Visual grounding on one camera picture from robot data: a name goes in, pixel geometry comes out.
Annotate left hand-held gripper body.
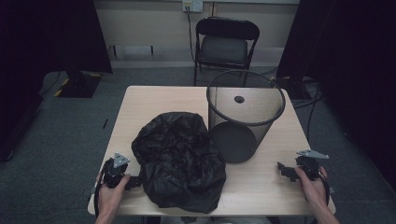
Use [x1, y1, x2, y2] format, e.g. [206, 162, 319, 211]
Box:
[101, 151, 131, 189]

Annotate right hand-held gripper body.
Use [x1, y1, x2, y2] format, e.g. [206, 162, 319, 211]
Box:
[294, 149, 331, 182]

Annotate black plastic garbage bag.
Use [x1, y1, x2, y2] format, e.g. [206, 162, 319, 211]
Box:
[131, 111, 227, 215]

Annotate black mesh trash can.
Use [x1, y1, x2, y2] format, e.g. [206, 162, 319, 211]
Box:
[205, 69, 287, 164]

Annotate person's left hand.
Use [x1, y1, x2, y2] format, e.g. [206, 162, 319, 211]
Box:
[96, 173, 132, 217]

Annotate person's right hand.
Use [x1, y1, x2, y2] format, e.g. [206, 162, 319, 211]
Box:
[293, 165, 330, 210]

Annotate black stand base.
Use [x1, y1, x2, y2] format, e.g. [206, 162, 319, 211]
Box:
[53, 70, 104, 99]

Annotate black curtain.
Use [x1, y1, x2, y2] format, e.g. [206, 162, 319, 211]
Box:
[0, 0, 114, 163]
[276, 0, 396, 189]

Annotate black folding chair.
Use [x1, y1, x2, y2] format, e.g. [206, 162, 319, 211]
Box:
[192, 16, 262, 87]

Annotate right hand-held gripper cable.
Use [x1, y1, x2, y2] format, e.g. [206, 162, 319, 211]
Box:
[318, 171, 332, 207]

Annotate hand-held gripper cable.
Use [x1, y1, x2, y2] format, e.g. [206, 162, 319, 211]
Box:
[318, 171, 332, 207]
[92, 169, 106, 219]

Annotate left hand-held gripper cable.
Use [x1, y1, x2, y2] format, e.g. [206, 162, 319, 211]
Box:
[92, 169, 106, 219]

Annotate black floor cables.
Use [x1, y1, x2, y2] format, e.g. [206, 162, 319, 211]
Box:
[291, 81, 325, 145]

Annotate black outlet cable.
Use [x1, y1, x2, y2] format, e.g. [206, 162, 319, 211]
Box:
[185, 7, 197, 64]

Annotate white wall outlet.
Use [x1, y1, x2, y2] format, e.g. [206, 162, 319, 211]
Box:
[181, 0, 205, 14]

